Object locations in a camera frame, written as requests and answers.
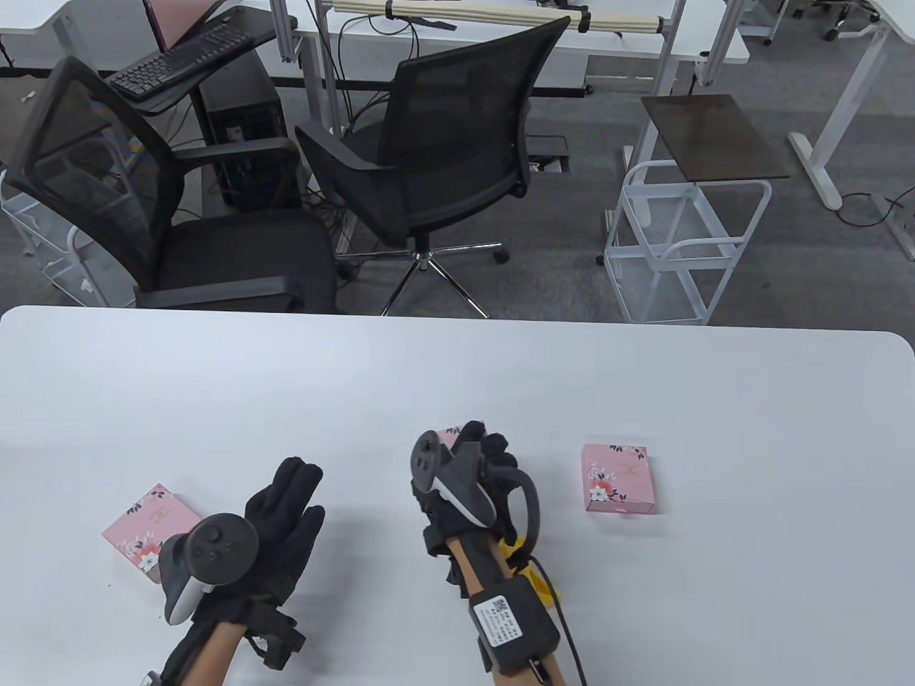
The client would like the person's left hand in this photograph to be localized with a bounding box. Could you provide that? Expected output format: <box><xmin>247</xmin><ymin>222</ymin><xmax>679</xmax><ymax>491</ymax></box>
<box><xmin>193</xmin><ymin>457</ymin><xmax>326</xmax><ymax>626</ymax></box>

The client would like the person's right hand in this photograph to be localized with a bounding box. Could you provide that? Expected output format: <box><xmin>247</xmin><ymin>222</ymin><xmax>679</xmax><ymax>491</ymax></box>
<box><xmin>411</xmin><ymin>420</ymin><xmax>538</xmax><ymax>572</ymax></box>

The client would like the black mesh office chair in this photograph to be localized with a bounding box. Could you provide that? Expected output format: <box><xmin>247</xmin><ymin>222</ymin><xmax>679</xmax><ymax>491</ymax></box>
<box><xmin>2</xmin><ymin>56</ymin><xmax>338</xmax><ymax>314</ymax></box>

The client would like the white desk with angled leg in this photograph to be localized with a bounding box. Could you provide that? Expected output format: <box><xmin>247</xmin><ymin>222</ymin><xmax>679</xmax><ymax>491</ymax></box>
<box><xmin>788</xmin><ymin>0</ymin><xmax>915</xmax><ymax>261</ymax></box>

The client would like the black keyboard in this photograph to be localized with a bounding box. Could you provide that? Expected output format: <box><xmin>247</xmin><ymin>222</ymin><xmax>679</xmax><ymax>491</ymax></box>
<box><xmin>107</xmin><ymin>25</ymin><xmax>257</xmax><ymax>99</ymax></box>

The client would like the yellow cleaning cloth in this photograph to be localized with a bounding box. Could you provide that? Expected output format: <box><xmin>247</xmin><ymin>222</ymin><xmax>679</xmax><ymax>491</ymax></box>
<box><xmin>497</xmin><ymin>536</ymin><xmax>557</xmax><ymax>608</ymax></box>

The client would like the grey hand controller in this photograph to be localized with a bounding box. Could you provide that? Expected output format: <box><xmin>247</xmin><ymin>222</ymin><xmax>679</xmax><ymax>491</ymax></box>
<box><xmin>410</xmin><ymin>430</ymin><xmax>540</xmax><ymax>555</ymax></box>
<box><xmin>159</xmin><ymin>513</ymin><xmax>259</xmax><ymax>626</ymax></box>

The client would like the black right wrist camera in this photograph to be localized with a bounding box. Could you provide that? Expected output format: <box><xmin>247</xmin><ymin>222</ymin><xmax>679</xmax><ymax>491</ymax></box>
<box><xmin>422</xmin><ymin>525</ymin><xmax>469</xmax><ymax>600</ymax></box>

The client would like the black left forearm module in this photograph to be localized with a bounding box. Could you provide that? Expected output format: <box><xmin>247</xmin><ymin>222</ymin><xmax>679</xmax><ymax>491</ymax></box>
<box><xmin>139</xmin><ymin>622</ymin><xmax>212</xmax><ymax>686</ymax></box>

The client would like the white wire cart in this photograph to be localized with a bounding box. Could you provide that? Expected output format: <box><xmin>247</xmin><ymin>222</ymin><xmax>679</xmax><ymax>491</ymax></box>
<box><xmin>599</xmin><ymin>159</ymin><xmax>774</xmax><ymax>327</ymax></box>
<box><xmin>0</xmin><ymin>170</ymin><xmax>138</xmax><ymax>309</ymax></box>

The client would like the floor power box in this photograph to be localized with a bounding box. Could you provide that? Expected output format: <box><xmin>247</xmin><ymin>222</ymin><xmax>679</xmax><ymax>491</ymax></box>
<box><xmin>528</xmin><ymin>136</ymin><xmax>573</xmax><ymax>174</ymax></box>

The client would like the black computer tower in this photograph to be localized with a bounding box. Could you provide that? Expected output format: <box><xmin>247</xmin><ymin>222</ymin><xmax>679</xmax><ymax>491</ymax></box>
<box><xmin>197</xmin><ymin>51</ymin><xmax>302</xmax><ymax>212</ymax></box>

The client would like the person's left forearm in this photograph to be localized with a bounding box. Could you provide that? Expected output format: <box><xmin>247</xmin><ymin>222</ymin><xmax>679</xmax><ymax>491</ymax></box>
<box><xmin>193</xmin><ymin>622</ymin><xmax>247</xmax><ymax>686</ymax></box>

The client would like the black right forearm module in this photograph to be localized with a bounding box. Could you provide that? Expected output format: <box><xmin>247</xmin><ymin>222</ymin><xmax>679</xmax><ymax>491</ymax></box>
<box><xmin>468</xmin><ymin>577</ymin><xmax>562</xmax><ymax>678</ymax></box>

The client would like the person's right forearm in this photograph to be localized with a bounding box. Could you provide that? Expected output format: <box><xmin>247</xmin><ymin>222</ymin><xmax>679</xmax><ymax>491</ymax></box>
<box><xmin>447</xmin><ymin>532</ymin><xmax>565</xmax><ymax>686</ymax></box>

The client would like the black floor cable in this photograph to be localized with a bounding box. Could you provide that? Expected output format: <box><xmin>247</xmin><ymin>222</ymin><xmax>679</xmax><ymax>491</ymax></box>
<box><xmin>836</xmin><ymin>190</ymin><xmax>907</xmax><ymax>228</ymax></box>

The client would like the brown board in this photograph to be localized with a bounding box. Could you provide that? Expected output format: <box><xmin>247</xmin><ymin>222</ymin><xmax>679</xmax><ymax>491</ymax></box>
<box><xmin>641</xmin><ymin>94</ymin><xmax>792</xmax><ymax>182</ymax></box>

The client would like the black chair with chrome base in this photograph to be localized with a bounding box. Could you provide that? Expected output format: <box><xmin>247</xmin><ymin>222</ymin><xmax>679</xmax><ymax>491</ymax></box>
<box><xmin>295</xmin><ymin>16</ymin><xmax>573</xmax><ymax>319</ymax></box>

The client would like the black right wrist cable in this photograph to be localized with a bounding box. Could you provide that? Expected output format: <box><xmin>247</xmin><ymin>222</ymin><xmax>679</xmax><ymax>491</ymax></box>
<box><xmin>533</xmin><ymin>561</ymin><xmax>588</xmax><ymax>686</ymax></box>

